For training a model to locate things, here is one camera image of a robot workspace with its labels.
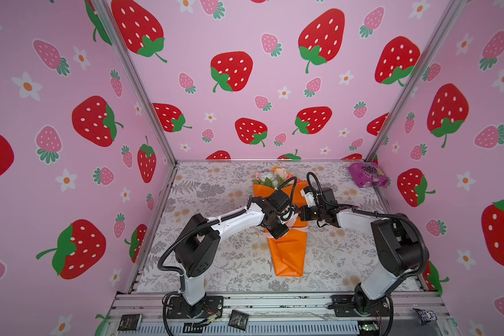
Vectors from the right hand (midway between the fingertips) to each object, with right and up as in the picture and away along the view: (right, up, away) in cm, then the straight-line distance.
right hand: (295, 211), depth 95 cm
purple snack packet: (+40, +17, +13) cm, 46 cm away
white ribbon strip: (-3, -7, -2) cm, 7 cm away
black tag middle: (-24, -34, -25) cm, 48 cm away
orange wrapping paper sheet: (-5, -15, -11) cm, 20 cm away
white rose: (-14, +17, +12) cm, 25 cm away
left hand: (-7, -7, -9) cm, 13 cm away
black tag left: (-61, -34, -25) cm, 74 cm away
